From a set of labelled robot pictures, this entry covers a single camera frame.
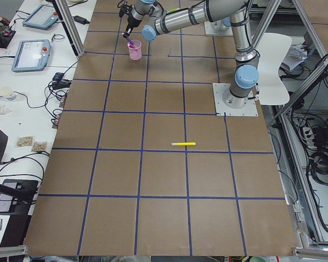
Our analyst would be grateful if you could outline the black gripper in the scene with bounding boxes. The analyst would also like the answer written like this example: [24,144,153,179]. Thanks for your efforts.
[122,16,138,38]

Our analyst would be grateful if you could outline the far teach pendant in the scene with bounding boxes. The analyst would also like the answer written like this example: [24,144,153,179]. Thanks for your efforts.
[22,4,58,30]

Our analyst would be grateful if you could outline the blue plaid pouch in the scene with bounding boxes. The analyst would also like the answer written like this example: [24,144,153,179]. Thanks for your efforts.
[52,72,64,82]

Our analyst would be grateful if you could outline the white plastic chair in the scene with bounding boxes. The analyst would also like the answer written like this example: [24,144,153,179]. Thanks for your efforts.
[256,33,292,105]

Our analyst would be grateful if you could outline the yellow highlighter pen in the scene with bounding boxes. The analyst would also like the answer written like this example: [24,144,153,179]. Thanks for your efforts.
[171,142,196,146]

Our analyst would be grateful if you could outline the pink mesh cup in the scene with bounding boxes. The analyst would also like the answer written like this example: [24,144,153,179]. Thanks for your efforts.
[127,40,142,61]

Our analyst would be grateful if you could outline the purple highlighter pen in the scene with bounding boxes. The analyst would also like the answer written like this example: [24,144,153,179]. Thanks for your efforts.
[126,38,136,48]

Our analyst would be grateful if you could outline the black power adapter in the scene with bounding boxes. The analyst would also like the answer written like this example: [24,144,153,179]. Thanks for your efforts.
[73,15,90,25]

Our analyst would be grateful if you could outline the green highlighter pen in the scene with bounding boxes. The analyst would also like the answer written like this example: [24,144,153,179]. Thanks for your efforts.
[167,8,180,14]

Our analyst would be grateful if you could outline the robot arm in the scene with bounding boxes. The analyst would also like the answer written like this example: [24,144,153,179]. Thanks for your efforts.
[118,1,259,104]

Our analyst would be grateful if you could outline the teach pendant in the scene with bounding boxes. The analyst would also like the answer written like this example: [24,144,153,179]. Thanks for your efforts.
[22,4,58,30]
[11,39,51,73]

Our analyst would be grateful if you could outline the black camera stand base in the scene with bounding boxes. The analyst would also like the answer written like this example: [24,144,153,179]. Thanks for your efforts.
[0,179,39,215]

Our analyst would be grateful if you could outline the near teach pendant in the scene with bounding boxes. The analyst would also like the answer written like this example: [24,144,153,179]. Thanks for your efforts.
[11,39,51,73]

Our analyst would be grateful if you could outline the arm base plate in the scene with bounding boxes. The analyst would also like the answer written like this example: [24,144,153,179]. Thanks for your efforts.
[204,20,233,37]
[213,83,258,117]

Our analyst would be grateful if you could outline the aluminium frame post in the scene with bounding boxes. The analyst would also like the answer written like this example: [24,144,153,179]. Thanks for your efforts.
[51,0,85,58]

